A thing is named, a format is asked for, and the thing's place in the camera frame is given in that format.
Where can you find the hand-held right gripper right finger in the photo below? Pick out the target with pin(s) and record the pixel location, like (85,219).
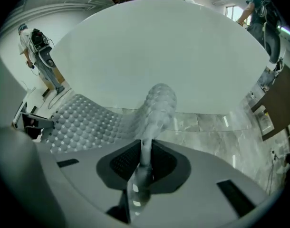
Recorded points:
(168,170)

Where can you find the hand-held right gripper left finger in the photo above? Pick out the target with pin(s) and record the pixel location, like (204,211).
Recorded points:
(121,165)

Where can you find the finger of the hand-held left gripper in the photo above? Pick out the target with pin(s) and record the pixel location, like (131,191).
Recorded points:
(33,134)
(44,123)

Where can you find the grey perforated bath mat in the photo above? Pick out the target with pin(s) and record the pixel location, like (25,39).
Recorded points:
(88,127)

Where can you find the white bathtub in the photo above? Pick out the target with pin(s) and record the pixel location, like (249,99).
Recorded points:
(159,56)

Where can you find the dark wooden vanity cabinet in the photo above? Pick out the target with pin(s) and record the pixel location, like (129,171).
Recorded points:
(275,103)

